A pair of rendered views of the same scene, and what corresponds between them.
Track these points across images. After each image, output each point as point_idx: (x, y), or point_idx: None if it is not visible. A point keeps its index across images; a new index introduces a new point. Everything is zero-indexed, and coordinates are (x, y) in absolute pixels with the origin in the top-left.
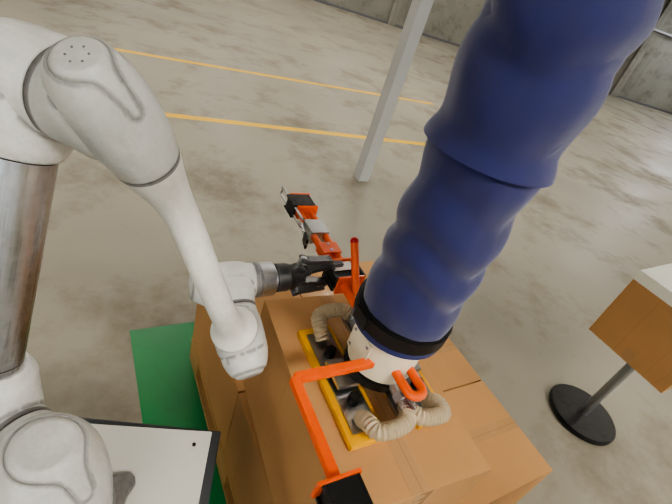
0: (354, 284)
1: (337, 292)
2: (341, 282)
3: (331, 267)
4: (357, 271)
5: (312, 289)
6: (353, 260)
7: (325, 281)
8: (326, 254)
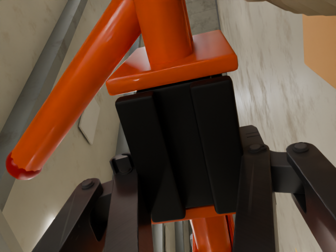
0: (107, 16)
1: (219, 52)
2: (137, 69)
3: (123, 174)
4: (72, 60)
5: (324, 198)
6: (48, 107)
7: (240, 162)
8: (197, 249)
